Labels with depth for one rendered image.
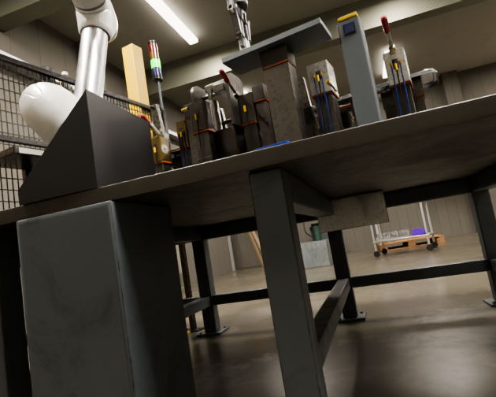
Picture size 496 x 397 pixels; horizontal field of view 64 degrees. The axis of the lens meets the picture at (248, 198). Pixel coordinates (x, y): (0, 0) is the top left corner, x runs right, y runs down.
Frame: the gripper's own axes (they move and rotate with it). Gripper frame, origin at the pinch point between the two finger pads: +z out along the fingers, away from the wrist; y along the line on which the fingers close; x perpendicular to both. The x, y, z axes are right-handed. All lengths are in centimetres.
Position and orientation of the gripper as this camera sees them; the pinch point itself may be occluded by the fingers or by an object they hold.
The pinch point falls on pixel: (245, 50)
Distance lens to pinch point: 155.3
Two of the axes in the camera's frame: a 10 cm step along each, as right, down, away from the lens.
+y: 4.3, 0.4, 9.0
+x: -8.9, 2.0, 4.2
